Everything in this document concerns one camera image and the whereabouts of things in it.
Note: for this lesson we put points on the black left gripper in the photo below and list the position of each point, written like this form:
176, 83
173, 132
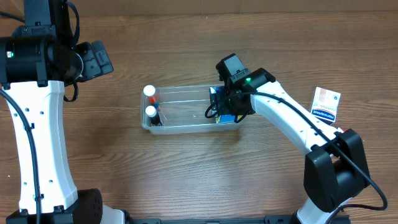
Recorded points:
94, 62

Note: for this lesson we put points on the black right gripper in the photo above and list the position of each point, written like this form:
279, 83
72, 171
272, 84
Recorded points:
218, 101

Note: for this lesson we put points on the blue yellow lozenge box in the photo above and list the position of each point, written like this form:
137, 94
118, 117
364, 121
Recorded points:
225, 118

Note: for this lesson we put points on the orange tube white cap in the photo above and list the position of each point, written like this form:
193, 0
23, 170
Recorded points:
151, 94

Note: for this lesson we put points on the black bottle white cap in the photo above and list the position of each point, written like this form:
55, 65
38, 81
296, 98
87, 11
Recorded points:
153, 115

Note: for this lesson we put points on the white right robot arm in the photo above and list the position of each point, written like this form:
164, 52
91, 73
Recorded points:
336, 168

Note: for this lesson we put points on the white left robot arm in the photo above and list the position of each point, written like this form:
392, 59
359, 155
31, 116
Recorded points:
38, 61

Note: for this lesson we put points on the clear plastic container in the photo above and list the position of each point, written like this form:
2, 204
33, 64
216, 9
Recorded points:
182, 111

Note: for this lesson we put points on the white blue plaster box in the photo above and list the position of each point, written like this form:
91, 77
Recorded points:
325, 105

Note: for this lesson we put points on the red white medicine box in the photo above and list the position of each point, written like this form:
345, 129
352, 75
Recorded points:
340, 130

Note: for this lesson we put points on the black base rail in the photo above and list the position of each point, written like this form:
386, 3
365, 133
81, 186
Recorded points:
268, 219

